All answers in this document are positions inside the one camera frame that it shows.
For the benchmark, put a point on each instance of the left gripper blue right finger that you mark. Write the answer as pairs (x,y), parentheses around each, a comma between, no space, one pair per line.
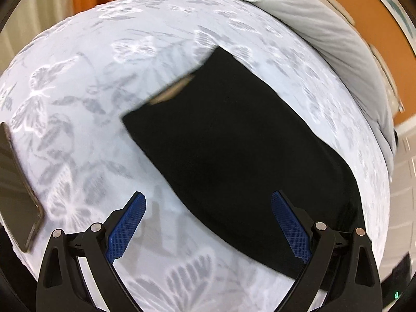
(342,263)

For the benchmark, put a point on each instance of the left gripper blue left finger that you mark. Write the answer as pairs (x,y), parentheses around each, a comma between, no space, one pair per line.
(61,285)

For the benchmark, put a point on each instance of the black pants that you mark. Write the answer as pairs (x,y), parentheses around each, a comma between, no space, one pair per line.
(226,142)

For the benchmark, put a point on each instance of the white wardrobe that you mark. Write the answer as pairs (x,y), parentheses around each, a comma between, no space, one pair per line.
(401,228)

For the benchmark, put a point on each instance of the smartphone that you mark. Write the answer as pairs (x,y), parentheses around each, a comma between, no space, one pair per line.
(21,211)

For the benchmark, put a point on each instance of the cream padded headboard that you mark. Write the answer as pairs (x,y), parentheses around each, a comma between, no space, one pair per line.
(376,24)

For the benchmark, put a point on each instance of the bed with butterfly sheet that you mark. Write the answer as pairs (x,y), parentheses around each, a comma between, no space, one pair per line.
(64,96)

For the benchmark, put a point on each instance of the grey duvet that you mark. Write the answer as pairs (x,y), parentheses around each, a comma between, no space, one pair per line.
(350,58)

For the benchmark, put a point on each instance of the framed wall painting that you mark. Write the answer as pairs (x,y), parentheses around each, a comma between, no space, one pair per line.
(396,9)

